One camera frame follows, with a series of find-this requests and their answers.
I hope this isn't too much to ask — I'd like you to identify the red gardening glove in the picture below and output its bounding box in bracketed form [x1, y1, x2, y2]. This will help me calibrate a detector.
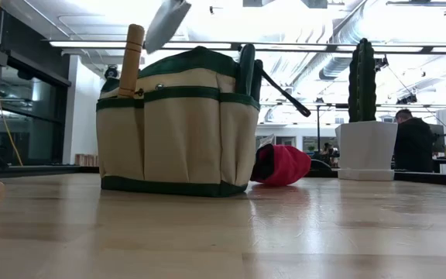
[250, 133, 313, 188]

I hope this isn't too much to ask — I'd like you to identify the green cactus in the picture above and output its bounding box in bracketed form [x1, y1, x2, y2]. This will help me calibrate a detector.
[347, 37, 378, 123]

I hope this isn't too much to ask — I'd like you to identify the white hexagonal plant pot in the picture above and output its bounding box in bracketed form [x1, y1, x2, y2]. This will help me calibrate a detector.
[334, 120, 400, 182]

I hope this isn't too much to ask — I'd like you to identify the narrow trowel wooden handle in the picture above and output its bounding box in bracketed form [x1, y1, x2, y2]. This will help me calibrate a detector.
[144, 0, 193, 55]

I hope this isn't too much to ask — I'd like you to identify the person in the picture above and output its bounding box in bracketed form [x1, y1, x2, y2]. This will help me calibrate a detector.
[393, 108, 437, 174]

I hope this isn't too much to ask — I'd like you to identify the silver ventilation duct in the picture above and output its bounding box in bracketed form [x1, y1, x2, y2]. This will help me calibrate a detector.
[290, 0, 367, 92]

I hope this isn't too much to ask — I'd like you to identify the long ceiling light strip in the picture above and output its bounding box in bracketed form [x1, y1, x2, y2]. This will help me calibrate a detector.
[48, 40, 446, 54]

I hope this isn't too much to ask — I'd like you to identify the green handled tool with strap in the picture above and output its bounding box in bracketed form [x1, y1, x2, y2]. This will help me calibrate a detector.
[237, 43, 312, 119]

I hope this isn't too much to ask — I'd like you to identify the wide trowel wooden handle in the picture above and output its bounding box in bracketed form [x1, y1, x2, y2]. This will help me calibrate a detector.
[117, 23, 146, 98]

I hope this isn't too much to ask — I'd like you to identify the black aluminium table frame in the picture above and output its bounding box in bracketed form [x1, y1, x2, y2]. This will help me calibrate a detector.
[0, 157, 446, 189]

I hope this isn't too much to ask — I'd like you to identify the beige green canvas gardening bag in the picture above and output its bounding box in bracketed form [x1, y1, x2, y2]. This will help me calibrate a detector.
[95, 45, 262, 198]

